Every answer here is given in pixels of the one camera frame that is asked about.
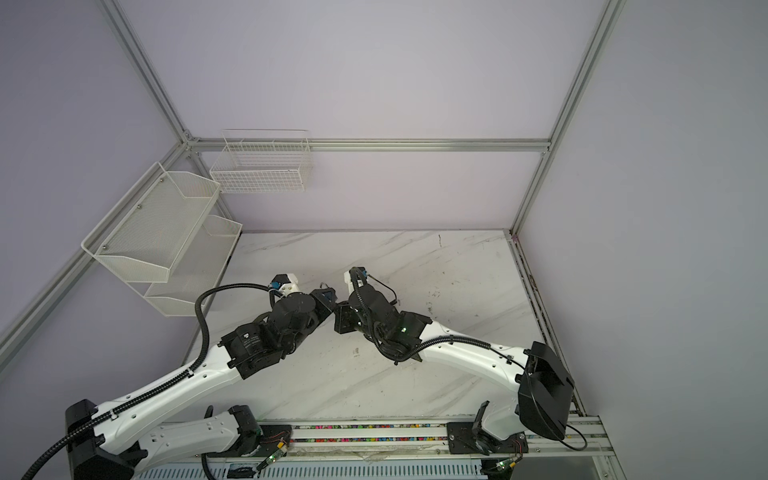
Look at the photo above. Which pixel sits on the white mesh shelf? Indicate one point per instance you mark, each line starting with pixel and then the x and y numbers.
pixel 200 268
pixel 144 237

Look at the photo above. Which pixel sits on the white wire basket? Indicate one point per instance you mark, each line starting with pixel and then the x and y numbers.
pixel 263 161

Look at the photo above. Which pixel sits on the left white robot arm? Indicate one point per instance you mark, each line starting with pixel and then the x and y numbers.
pixel 123 438

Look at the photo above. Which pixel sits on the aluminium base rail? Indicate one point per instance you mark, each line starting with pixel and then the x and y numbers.
pixel 358 440

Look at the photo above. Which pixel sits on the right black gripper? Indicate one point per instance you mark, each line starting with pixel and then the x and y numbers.
pixel 341 313

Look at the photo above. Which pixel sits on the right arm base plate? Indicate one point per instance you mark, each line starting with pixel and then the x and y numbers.
pixel 467 438

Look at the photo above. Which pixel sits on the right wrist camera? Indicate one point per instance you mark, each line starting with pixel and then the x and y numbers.
pixel 355 278

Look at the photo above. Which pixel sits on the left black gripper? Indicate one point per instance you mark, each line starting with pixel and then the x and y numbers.
pixel 325 308

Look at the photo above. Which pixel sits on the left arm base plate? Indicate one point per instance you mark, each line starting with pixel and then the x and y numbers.
pixel 256 442

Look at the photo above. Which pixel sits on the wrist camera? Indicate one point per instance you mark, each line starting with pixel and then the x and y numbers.
pixel 285 284
pixel 355 278

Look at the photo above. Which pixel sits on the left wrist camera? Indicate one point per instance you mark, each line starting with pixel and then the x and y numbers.
pixel 285 284

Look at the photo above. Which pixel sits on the lower white mesh shelf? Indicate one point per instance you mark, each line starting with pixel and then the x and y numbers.
pixel 200 268

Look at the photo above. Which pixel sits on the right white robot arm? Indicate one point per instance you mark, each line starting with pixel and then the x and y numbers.
pixel 540 385

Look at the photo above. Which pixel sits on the upper white mesh shelf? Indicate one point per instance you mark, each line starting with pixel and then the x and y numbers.
pixel 144 237

